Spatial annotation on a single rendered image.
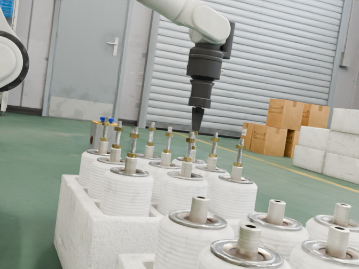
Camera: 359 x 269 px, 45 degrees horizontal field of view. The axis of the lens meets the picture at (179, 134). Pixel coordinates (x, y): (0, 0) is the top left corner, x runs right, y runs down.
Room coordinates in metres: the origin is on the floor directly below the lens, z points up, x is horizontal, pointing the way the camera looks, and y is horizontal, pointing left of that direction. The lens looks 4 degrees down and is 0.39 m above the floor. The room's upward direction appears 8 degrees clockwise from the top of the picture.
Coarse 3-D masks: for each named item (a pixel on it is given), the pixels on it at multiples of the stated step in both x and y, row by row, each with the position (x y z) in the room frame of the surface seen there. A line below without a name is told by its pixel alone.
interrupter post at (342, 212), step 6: (336, 204) 0.64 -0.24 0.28; (342, 204) 0.65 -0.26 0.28; (336, 210) 0.64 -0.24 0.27; (342, 210) 0.63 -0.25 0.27; (348, 210) 0.63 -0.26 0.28; (336, 216) 0.64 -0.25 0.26; (342, 216) 0.63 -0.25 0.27; (348, 216) 0.63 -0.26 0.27; (336, 222) 0.63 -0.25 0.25; (342, 222) 0.63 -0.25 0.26; (348, 222) 0.64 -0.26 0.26
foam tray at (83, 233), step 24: (72, 192) 0.93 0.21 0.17; (72, 216) 0.90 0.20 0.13; (96, 216) 0.75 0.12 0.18; (120, 216) 0.77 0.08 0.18; (72, 240) 0.87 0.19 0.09; (96, 240) 0.73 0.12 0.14; (120, 240) 0.75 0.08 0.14; (144, 240) 0.77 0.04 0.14; (72, 264) 0.84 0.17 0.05; (96, 264) 0.74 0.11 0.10
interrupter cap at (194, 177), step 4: (168, 172) 0.87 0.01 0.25; (172, 172) 0.89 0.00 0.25; (176, 172) 0.89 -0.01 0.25; (180, 172) 0.90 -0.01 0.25; (172, 176) 0.85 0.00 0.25; (176, 176) 0.85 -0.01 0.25; (180, 176) 0.85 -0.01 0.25; (192, 176) 0.89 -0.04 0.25; (196, 176) 0.89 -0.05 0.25; (200, 176) 0.89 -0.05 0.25; (196, 180) 0.85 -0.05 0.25; (200, 180) 0.86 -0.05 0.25
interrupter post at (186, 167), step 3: (183, 162) 0.87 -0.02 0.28; (186, 162) 0.87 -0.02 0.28; (183, 165) 0.87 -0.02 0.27; (186, 165) 0.87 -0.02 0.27; (189, 165) 0.87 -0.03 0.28; (183, 168) 0.87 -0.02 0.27; (186, 168) 0.87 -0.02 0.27; (189, 168) 0.87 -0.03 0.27; (183, 171) 0.87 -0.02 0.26; (186, 171) 0.87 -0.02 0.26; (189, 171) 0.87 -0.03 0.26; (180, 174) 0.88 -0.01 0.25; (183, 174) 0.87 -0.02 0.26; (186, 174) 0.87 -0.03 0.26; (189, 174) 0.87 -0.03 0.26; (189, 177) 0.87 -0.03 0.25
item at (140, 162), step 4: (140, 160) 1.05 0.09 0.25; (144, 160) 1.05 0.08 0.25; (148, 160) 1.05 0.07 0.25; (152, 160) 1.06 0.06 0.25; (156, 160) 1.06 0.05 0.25; (160, 160) 1.07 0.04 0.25; (140, 164) 1.05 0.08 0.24; (144, 164) 1.05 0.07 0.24; (136, 168) 1.05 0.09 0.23; (140, 168) 1.05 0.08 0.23
